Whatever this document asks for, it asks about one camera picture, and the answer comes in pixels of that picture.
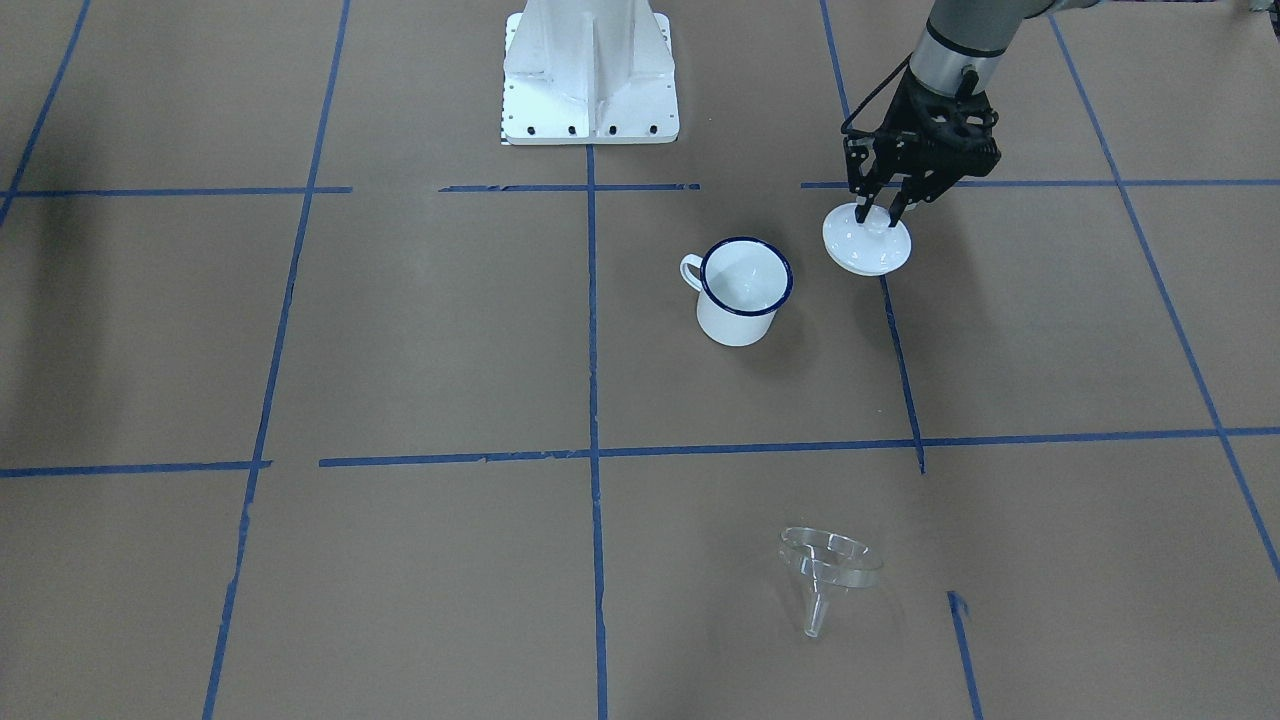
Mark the white enamel mug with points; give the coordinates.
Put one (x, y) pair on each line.
(741, 282)

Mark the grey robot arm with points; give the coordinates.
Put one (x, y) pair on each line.
(958, 53)

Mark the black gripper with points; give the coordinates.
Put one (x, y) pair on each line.
(903, 118)

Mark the white camera stand base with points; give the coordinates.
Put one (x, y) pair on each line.
(588, 73)

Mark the clear plastic funnel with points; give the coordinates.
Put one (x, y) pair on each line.
(830, 564)

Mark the brown paper table cover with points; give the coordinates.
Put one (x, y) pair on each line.
(319, 402)

